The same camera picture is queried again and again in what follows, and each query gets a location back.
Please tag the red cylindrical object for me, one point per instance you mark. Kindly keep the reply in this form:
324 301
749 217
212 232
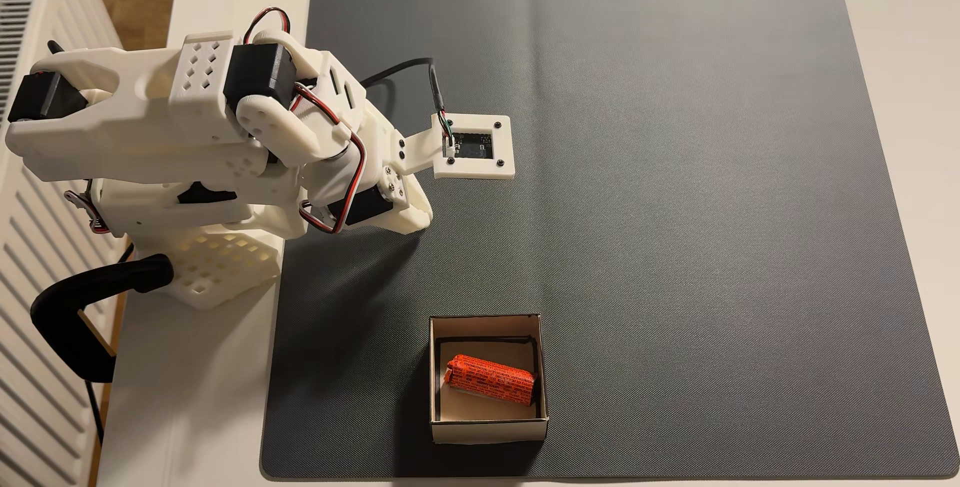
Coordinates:
491 380

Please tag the dark grey textured mat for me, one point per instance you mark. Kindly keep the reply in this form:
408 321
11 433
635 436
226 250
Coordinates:
675 172

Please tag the black table clamp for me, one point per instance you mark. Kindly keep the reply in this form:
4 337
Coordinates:
75 307

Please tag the white square camera mount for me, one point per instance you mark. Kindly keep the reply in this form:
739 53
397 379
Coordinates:
472 146

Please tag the small open cardboard box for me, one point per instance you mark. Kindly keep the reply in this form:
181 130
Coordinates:
487 416

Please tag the white radiator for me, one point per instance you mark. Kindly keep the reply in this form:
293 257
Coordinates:
30 359

